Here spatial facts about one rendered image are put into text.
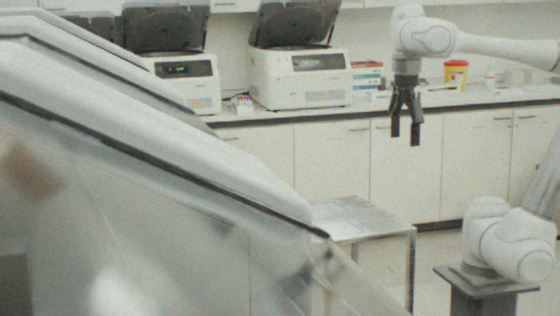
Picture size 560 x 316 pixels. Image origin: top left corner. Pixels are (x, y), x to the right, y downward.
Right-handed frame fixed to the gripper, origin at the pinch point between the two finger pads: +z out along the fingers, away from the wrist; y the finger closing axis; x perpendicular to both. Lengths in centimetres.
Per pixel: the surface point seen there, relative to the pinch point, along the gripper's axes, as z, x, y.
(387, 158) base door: 65, -98, 219
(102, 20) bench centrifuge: -29, 77, 237
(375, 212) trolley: 38, -9, 41
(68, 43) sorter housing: -37, 101, -42
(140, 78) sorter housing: -29, 86, -42
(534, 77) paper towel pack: 25, -235, 264
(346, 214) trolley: 38, 2, 42
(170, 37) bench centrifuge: -15, 33, 263
